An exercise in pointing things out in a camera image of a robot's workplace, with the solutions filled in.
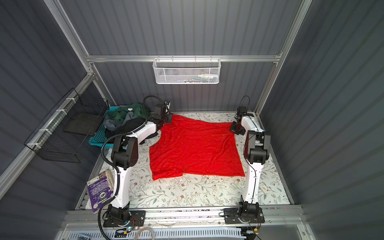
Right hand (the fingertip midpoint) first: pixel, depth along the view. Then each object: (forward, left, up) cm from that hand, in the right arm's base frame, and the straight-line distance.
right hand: (236, 131), depth 105 cm
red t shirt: (-11, +36, -1) cm, 38 cm away
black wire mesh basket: (-20, +91, +29) cm, 98 cm away
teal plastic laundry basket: (-7, +93, +5) cm, 94 cm away
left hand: (+10, +49, +11) cm, 51 cm away
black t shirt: (-4, +72, +12) cm, 73 cm away
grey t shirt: (-5, +82, +14) cm, 83 cm away
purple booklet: (-40, +81, +2) cm, 90 cm away
